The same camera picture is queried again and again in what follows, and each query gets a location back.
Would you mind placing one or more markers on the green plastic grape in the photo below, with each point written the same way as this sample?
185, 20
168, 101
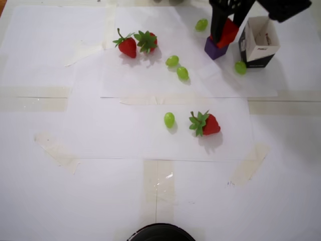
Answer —
182, 73
240, 67
169, 120
172, 61
201, 25

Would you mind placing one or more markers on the open white black carton box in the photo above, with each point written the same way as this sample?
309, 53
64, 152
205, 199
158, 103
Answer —
259, 62

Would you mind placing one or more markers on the red plastic strawberry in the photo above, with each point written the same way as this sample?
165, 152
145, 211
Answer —
212, 125
128, 47
146, 41

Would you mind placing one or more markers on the beige tape strip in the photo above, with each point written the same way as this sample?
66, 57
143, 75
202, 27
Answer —
288, 106
82, 54
57, 153
248, 165
32, 99
158, 190

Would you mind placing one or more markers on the purple wooden cube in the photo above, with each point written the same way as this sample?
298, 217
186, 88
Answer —
215, 52

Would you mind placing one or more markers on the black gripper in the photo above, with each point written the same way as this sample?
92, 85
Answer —
217, 17

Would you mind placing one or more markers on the black round stand base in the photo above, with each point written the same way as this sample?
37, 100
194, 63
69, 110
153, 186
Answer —
160, 233

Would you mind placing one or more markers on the red wooden cube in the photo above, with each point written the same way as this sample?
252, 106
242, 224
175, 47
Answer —
229, 33

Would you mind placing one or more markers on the white paper sheet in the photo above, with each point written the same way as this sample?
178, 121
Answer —
225, 85
125, 140

